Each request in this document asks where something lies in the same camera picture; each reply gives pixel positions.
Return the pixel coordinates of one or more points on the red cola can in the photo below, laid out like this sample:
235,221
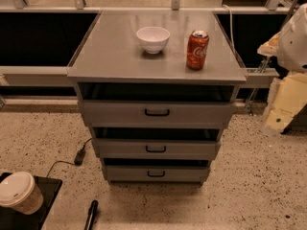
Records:
197,49

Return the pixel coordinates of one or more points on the grey bottom drawer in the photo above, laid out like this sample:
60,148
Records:
155,174

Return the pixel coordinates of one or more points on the metal rail frame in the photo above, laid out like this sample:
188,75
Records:
38,75

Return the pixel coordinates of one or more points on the grey drawer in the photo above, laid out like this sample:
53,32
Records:
155,114
155,174
156,149

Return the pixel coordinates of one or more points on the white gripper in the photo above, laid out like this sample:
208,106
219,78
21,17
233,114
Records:
294,45

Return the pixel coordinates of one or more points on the black tray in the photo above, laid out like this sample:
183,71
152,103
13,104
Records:
13,220

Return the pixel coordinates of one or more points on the grey middle drawer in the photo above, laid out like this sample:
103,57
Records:
156,149

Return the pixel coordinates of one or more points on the white lidded paper cup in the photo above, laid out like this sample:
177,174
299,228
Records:
19,192

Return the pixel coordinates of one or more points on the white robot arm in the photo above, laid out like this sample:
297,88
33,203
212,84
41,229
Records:
287,97

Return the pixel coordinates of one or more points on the white ceramic bowl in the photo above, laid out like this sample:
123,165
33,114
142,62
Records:
153,39

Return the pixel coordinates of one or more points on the black pen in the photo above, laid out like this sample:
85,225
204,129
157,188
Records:
92,212

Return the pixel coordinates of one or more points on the grey metal drawer cabinet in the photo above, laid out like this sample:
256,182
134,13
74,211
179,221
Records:
156,90

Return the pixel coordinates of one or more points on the grey top drawer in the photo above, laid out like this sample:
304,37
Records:
155,114

